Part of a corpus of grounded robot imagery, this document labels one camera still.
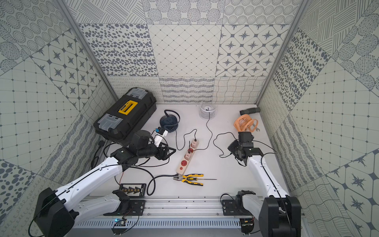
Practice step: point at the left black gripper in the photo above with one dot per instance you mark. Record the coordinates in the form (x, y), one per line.
(163, 152)

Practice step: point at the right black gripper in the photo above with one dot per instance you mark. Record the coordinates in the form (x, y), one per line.
(231, 147)

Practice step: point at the pink charger of blue fan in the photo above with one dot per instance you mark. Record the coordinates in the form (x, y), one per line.
(188, 156)

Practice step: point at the cream red power strip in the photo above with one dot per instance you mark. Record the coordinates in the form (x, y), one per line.
(184, 163)

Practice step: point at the pink charger of white fan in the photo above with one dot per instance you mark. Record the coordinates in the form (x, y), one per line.
(194, 144)

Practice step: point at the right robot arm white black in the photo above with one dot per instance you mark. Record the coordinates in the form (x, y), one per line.
(278, 214)

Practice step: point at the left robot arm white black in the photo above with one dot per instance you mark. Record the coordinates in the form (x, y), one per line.
(58, 211)

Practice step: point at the orange desk fan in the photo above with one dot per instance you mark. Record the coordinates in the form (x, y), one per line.
(246, 123)

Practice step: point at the dark blue desk fan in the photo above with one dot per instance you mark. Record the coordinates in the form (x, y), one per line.
(170, 120)

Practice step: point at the white desk fan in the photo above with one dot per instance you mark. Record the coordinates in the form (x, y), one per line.
(207, 110)

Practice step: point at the yellow black pliers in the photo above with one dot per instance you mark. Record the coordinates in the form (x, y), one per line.
(191, 179)

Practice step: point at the dark grey pipe piece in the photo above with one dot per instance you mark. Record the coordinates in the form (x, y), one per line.
(250, 111)

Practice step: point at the black screwdriver bit case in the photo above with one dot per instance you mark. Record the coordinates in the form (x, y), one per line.
(133, 190)

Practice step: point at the black yellow toolbox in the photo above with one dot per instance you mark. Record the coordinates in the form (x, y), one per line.
(128, 115)

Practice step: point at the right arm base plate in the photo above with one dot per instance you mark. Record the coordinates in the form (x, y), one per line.
(231, 208)

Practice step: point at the aluminium front rail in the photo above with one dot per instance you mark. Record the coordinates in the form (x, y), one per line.
(191, 207)

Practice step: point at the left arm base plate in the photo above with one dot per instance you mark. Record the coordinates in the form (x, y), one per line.
(133, 207)

